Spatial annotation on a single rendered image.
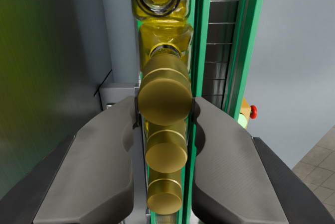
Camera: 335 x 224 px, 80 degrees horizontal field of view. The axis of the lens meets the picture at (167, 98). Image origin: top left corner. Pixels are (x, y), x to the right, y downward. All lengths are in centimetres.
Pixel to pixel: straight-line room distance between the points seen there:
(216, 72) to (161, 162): 30
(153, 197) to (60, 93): 16
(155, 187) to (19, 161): 12
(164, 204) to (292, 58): 53
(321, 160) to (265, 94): 166
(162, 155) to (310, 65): 58
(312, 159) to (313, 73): 158
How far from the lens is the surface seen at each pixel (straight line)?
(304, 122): 78
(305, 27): 63
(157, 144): 16
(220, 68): 44
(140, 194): 69
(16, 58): 21
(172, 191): 20
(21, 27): 22
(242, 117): 56
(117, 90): 46
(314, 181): 247
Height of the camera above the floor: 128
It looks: 61 degrees down
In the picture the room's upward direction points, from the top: 180 degrees counter-clockwise
